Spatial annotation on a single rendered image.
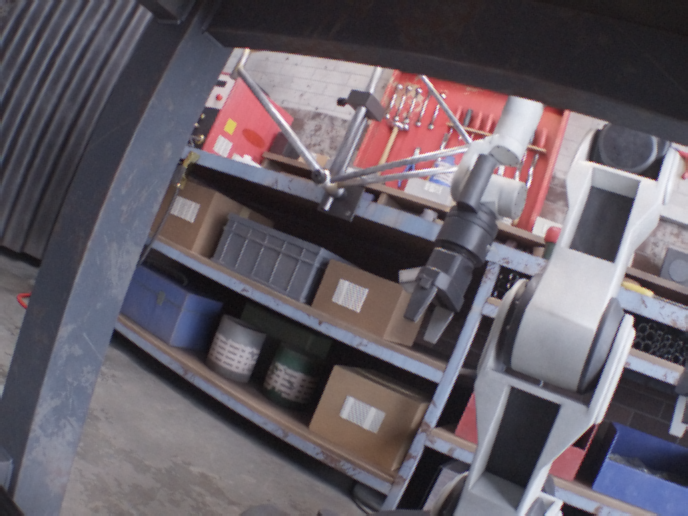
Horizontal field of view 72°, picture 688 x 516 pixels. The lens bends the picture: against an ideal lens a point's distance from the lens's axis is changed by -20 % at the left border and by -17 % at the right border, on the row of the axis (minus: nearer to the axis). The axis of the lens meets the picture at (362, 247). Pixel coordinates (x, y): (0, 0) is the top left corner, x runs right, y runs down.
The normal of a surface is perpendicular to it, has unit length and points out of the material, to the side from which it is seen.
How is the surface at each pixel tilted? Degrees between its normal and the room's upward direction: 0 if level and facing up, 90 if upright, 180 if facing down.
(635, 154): 90
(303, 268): 90
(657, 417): 90
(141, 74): 90
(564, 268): 70
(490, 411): 103
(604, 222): 80
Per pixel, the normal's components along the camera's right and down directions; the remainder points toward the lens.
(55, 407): 0.84, 0.30
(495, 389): -0.51, -0.10
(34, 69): 0.24, 0.00
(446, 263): -0.37, -0.44
